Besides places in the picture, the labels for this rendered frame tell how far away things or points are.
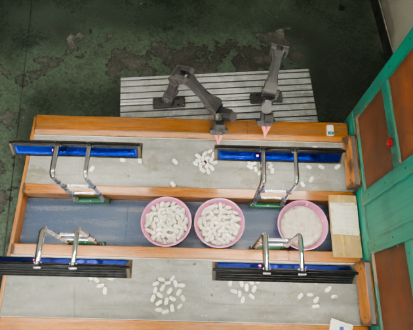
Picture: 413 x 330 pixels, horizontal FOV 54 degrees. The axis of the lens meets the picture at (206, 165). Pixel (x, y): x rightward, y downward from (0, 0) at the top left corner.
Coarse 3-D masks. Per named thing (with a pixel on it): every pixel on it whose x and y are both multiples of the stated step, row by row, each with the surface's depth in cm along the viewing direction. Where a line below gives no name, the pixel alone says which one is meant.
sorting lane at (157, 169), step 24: (144, 144) 231; (168, 144) 232; (192, 144) 232; (216, 144) 232; (240, 144) 232; (264, 144) 232; (288, 144) 233; (312, 144) 233; (336, 144) 233; (48, 168) 226; (72, 168) 226; (96, 168) 226; (120, 168) 226; (144, 168) 226; (168, 168) 226; (192, 168) 227; (216, 168) 227; (240, 168) 227; (288, 168) 227; (312, 168) 227
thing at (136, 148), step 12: (12, 144) 191; (24, 144) 191; (36, 144) 191; (48, 144) 191; (60, 144) 191; (72, 144) 191; (84, 144) 191; (96, 144) 191; (108, 144) 191; (120, 144) 191; (132, 144) 191; (72, 156) 195; (84, 156) 195; (96, 156) 195; (108, 156) 194; (120, 156) 194; (132, 156) 194
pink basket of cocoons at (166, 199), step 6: (162, 198) 218; (168, 198) 218; (174, 198) 217; (150, 204) 217; (180, 204) 219; (144, 210) 215; (186, 210) 217; (144, 216) 216; (144, 222) 216; (144, 228) 214; (144, 234) 210; (186, 234) 210; (150, 240) 209; (180, 240) 209
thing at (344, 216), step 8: (336, 208) 215; (344, 208) 215; (352, 208) 215; (336, 216) 214; (344, 216) 214; (352, 216) 214; (336, 224) 212; (344, 224) 212; (352, 224) 212; (336, 232) 211; (344, 232) 211; (352, 232) 211
